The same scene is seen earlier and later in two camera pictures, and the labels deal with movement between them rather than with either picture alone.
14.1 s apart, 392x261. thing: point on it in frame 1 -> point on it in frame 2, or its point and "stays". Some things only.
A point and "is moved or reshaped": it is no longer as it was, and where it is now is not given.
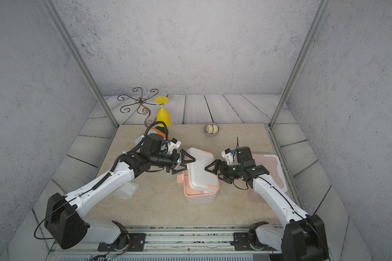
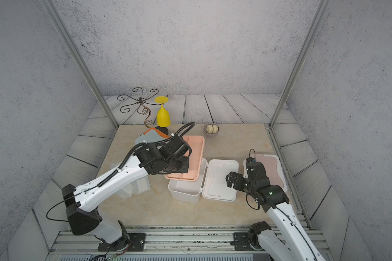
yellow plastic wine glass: [163, 115] stays
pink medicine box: [269, 162] stays
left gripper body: [164, 160] stays
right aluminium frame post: [319, 15] stays
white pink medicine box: [200, 186] is moved or reshaped
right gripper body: [233, 172] -> [242, 183]
